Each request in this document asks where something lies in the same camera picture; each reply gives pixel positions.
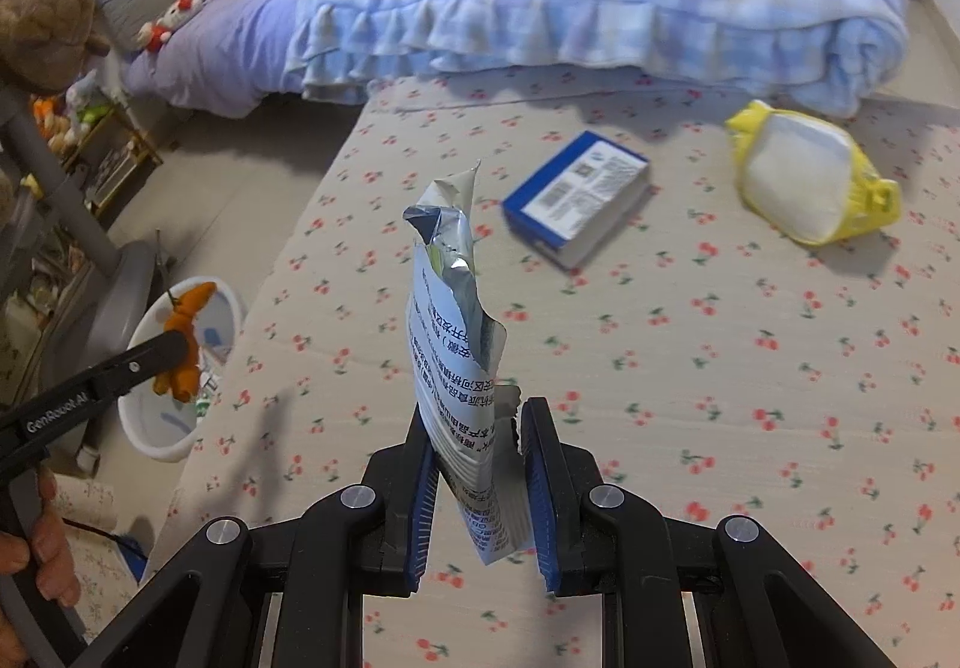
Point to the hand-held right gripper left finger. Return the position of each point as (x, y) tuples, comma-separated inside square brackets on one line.
[(424, 488)]

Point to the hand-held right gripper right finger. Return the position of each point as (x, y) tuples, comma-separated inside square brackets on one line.
[(540, 488)]

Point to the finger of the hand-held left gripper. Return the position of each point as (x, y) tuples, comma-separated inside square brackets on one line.
[(146, 362)]

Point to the orange snack wrapper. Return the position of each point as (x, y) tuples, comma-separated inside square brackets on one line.
[(184, 346)]

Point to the white plastic bin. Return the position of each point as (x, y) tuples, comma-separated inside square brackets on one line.
[(161, 428)]

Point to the white bottle with green label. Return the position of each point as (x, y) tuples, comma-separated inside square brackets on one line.
[(208, 392)]

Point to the white printed foil-lined carton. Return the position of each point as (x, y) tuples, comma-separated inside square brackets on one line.
[(450, 353)]

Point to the person's left hand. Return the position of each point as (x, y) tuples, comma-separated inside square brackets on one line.
[(60, 548)]

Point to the patterned floor mat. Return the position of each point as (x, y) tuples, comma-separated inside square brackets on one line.
[(97, 578)]

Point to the blue flat box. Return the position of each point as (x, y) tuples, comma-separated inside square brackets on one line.
[(139, 558)]

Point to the cherry print mattress cover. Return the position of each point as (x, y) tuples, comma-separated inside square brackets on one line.
[(675, 353)]

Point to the wooden shelf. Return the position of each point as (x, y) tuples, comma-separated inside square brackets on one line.
[(127, 166)]

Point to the colourful small plush toy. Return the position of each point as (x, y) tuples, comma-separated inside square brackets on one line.
[(79, 102)]

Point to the blue cardboard box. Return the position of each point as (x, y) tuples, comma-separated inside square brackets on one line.
[(577, 188)]

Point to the purple bed sheet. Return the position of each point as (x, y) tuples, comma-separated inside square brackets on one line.
[(225, 53)]

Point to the red white plush toy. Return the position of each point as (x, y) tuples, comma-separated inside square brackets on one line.
[(169, 20)]

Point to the brown teddy bear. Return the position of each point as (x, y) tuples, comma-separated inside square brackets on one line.
[(45, 23)]

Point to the yellow wet wipes pack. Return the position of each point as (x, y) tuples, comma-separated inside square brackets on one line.
[(802, 173)]

